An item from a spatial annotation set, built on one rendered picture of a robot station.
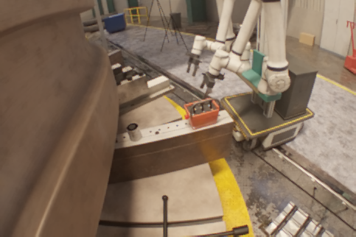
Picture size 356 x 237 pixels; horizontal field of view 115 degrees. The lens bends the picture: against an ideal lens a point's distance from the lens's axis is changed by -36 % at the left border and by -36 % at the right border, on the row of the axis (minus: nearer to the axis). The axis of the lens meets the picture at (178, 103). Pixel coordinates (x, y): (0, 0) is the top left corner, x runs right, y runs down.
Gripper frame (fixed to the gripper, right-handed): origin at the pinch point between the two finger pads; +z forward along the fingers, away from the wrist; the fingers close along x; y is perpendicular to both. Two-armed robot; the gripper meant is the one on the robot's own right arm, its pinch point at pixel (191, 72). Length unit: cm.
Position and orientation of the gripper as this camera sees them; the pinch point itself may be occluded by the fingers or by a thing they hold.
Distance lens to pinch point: 162.4
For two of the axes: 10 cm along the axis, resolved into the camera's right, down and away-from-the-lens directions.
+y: 9.1, 0.9, 4.0
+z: -2.4, 9.1, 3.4
